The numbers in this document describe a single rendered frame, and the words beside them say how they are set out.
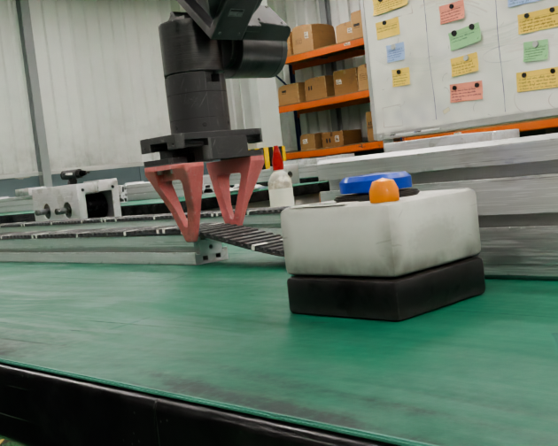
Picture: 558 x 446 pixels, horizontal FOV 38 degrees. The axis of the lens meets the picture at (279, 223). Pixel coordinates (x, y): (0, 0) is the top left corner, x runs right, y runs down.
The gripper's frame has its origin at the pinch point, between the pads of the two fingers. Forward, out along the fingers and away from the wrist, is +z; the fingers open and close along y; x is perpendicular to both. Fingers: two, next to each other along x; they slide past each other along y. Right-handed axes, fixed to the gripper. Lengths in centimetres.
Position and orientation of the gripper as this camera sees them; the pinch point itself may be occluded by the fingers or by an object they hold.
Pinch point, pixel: (213, 229)
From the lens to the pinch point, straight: 77.3
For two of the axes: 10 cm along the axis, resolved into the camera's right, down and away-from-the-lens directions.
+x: -6.8, 0.3, 7.3
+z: 1.1, 9.9, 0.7
